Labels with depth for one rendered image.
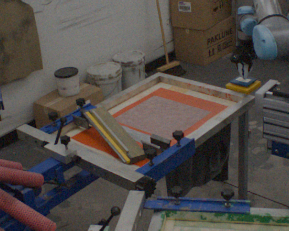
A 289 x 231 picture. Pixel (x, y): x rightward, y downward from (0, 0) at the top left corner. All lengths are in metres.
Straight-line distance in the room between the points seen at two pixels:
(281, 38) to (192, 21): 3.59
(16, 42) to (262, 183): 2.13
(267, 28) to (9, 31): 2.65
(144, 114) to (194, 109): 0.23
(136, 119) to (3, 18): 1.96
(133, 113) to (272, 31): 0.89
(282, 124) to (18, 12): 2.65
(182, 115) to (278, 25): 0.75
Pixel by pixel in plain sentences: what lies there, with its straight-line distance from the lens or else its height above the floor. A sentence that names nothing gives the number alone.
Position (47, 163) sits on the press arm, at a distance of 1.84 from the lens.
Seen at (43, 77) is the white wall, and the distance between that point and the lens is 4.31.
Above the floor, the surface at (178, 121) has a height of 0.95.
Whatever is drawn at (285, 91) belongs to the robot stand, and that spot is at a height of 1.26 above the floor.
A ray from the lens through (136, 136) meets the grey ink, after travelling 2.08.
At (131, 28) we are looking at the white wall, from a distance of 4.95.
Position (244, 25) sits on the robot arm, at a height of 1.29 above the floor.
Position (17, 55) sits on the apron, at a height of 0.73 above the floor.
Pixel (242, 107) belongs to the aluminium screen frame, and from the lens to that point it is 2.23.
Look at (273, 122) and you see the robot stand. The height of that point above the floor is 1.11.
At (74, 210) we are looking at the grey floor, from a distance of 3.33.
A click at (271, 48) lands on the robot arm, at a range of 1.64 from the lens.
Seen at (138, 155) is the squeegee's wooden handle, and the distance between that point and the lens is 1.90.
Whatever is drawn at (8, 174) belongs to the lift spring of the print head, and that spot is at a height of 1.14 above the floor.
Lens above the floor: 1.98
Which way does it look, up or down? 27 degrees down
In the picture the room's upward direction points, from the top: 6 degrees counter-clockwise
